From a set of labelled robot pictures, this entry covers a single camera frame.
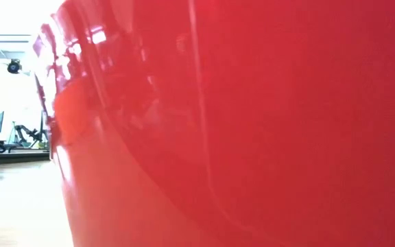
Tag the red mini bowl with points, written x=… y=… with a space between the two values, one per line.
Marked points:
x=252 y=137

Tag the black background robot arm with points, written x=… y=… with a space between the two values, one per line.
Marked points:
x=22 y=130

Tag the black aluminium table frame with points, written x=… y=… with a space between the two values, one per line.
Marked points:
x=12 y=158

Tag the black ceiling spotlight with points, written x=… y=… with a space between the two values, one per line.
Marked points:
x=14 y=66

